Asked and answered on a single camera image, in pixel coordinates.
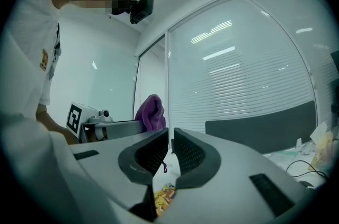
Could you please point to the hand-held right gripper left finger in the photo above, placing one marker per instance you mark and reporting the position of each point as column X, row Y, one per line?
column 111, row 164

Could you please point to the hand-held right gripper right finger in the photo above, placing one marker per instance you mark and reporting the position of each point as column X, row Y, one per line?
column 233, row 178

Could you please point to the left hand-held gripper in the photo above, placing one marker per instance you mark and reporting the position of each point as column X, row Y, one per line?
column 79, row 122

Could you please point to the purple cloth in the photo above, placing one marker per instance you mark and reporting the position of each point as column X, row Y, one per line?
column 152, row 111

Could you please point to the colourful printed cloth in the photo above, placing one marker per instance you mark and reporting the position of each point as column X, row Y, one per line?
column 164, row 200

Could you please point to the person's left forearm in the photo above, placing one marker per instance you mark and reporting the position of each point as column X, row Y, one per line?
column 55, row 125

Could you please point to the clear zip bag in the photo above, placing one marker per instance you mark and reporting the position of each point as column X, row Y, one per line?
column 283, row 153

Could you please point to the black monitor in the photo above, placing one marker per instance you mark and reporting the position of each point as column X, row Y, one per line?
column 265, row 130

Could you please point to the small white stand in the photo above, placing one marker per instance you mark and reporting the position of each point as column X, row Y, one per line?
column 298, row 143

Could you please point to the plastic snack bag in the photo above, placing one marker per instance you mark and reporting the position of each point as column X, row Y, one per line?
column 324, row 146

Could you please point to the white window blinds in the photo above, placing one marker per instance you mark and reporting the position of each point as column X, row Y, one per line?
column 238, row 72

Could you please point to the person's white shirt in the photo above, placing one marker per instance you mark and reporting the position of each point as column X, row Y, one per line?
column 29, row 45

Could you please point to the black head-worn camera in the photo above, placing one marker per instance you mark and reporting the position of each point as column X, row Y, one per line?
column 143, row 8

